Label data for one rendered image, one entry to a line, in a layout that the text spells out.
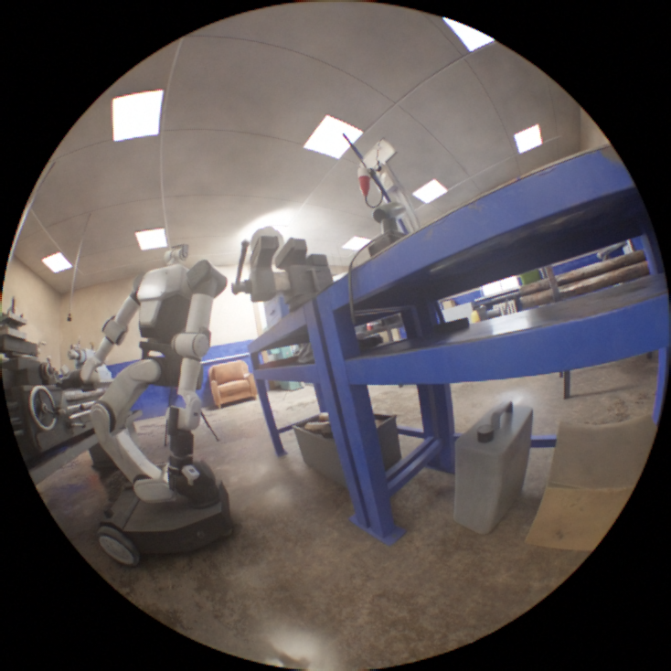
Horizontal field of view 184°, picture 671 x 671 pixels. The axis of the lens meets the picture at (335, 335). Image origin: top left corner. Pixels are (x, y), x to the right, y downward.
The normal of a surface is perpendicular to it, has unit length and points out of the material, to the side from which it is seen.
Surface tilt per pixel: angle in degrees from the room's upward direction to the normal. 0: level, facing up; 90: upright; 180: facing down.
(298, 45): 180
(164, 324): 102
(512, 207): 90
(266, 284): 90
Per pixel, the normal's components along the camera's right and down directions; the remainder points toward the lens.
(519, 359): -0.80, 0.15
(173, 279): 0.68, -0.21
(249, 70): 0.22, 0.97
